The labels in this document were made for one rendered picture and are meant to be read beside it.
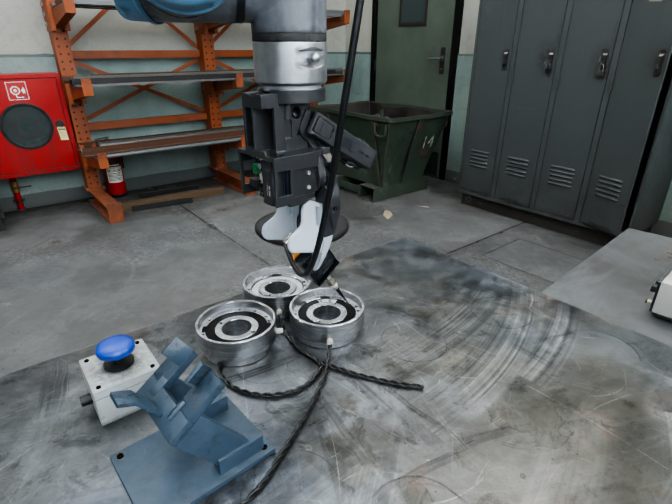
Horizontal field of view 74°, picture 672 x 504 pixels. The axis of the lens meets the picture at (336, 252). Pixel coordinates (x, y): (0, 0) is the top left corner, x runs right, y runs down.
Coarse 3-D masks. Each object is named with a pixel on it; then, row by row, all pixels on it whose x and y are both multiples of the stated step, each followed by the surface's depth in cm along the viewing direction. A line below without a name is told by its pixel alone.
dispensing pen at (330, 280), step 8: (304, 256) 55; (328, 256) 57; (304, 264) 55; (328, 264) 58; (336, 264) 58; (312, 272) 56; (320, 272) 57; (328, 272) 58; (312, 280) 57; (320, 280) 58; (328, 280) 60; (336, 288) 61
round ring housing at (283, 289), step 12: (252, 276) 72; (264, 276) 73; (276, 276) 74; (288, 276) 74; (264, 288) 70; (276, 288) 72; (288, 288) 72; (264, 300) 65; (276, 300) 65; (288, 300) 66; (288, 312) 67
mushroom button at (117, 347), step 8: (112, 336) 51; (120, 336) 51; (128, 336) 51; (104, 344) 49; (112, 344) 49; (120, 344) 49; (128, 344) 49; (96, 352) 48; (104, 352) 48; (112, 352) 48; (120, 352) 48; (128, 352) 49; (104, 360) 48; (112, 360) 48; (120, 360) 50
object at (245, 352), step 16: (224, 304) 63; (240, 304) 64; (256, 304) 64; (208, 320) 62; (224, 320) 62; (240, 320) 62; (272, 320) 62; (224, 336) 58; (240, 336) 58; (256, 336) 56; (272, 336) 59; (208, 352) 56; (224, 352) 55; (240, 352) 56; (256, 352) 57
